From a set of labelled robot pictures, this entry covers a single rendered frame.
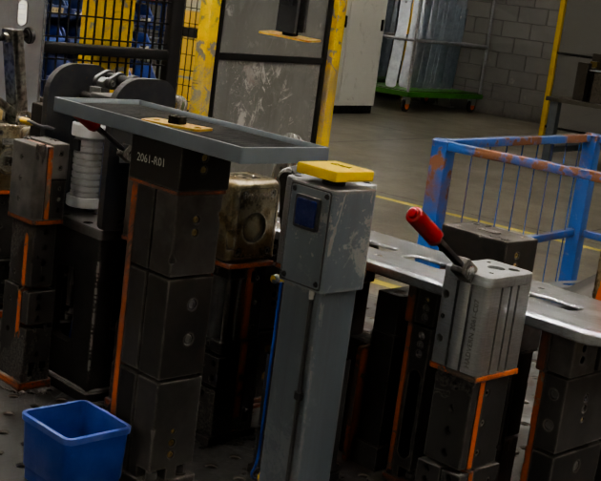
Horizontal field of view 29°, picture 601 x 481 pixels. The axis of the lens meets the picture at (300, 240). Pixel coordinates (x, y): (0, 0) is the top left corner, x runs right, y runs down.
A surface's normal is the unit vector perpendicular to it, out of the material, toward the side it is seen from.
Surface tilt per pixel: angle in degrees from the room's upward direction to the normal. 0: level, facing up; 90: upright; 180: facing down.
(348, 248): 90
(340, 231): 90
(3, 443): 0
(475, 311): 90
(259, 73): 97
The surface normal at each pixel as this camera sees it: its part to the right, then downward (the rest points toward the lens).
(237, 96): 0.82, 0.23
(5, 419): 0.13, -0.97
